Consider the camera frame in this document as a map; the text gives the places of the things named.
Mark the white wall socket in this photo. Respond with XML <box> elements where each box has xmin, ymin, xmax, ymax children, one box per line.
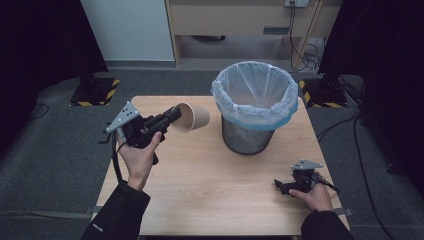
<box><xmin>284</xmin><ymin>0</ymin><xmax>310</xmax><ymax>9</ymax></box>

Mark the right hand-held gripper cable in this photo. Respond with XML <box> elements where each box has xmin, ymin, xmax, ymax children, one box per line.
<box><xmin>316</xmin><ymin>173</ymin><xmax>342</xmax><ymax>196</ymax></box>

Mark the white panel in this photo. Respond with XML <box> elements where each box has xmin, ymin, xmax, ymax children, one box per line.
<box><xmin>80</xmin><ymin>0</ymin><xmax>176</xmax><ymax>62</ymax></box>

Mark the dark curtain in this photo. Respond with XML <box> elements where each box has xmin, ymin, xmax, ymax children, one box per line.
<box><xmin>318</xmin><ymin>0</ymin><xmax>424</xmax><ymax>194</ymax></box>
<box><xmin>0</xmin><ymin>0</ymin><xmax>109</xmax><ymax>154</ymax></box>

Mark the person's right hand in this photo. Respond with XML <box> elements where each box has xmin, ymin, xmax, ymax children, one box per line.
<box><xmin>288</xmin><ymin>169</ymin><xmax>334</xmax><ymax>213</ymax></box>

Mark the brown paper cup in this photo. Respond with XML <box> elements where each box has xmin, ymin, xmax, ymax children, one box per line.
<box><xmin>171</xmin><ymin>102</ymin><xmax>211</xmax><ymax>135</ymax></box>

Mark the black mesh trash bin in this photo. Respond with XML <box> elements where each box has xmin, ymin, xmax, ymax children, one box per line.
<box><xmin>220</xmin><ymin>111</ymin><xmax>276</xmax><ymax>156</ymax></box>

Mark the left hand-held gripper cable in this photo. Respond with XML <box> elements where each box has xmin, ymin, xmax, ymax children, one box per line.
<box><xmin>98</xmin><ymin>131</ymin><xmax>128</xmax><ymax>184</ymax></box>

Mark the black hanging cable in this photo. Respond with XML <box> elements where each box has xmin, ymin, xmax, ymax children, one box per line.
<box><xmin>288</xmin><ymin>1</ymin><xmax>313</xmax><ymax>73</ymax></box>

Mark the blue plastic bin liner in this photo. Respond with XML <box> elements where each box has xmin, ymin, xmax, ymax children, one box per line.
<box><xmin>209</xmin><ymin>60</ymin><xmax>300</xmax><ymax>132</ymax></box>

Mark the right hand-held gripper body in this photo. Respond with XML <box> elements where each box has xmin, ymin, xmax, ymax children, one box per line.
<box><xmin>283</xmin><ymin>158</ymin><xmax>324</xmax><ymax>194</ymax></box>

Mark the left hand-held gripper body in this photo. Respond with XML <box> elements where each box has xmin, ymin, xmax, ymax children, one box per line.
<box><xmin>104</xmin><ymin>100</ymin><xmax>168</xmax><ymax>150</ymax></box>

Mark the light wooden cabinet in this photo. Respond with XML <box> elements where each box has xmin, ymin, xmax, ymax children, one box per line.
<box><xmin>165</xmin><ymin>0</ymin><xmax>344</xmax><ymax>68</ymax></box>

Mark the person's left hand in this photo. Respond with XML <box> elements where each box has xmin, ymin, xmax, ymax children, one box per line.
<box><xmin>116</xmin><ymin>130</ymin><xmax>164</xmax><ymax>192</ymax></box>

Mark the white power strip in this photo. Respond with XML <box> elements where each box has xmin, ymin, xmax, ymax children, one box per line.
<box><xmin>306</xmin><ymin>37</ymin><xmax>326</xmax><ymax>66</ymax></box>

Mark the hand-held gripper cable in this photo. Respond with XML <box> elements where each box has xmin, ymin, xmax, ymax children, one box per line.
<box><xmin>316</xmin><ymin>173</ymin><xmax>342</xmax><ymax>196</ymax></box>
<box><xmin>98</xmin><ymin>131</ymin><xmax>128</xmax><ymax>184</ymax></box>

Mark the striped black stand base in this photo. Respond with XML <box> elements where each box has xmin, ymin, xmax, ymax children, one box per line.
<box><xmin>69</xmin><ymin>77</ymin><xmax>121</xmax><ymax>108</ymax></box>
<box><xmin>298</xmin><ymin>78</ymin><xmax>349</xmax><ymax>109</ymax></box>

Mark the thin black floor cable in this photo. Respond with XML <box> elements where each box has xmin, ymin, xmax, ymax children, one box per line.
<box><xmin>24</xmin><ymin>102</ymin><xmax>50</xmax><ymax>122</ymax></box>

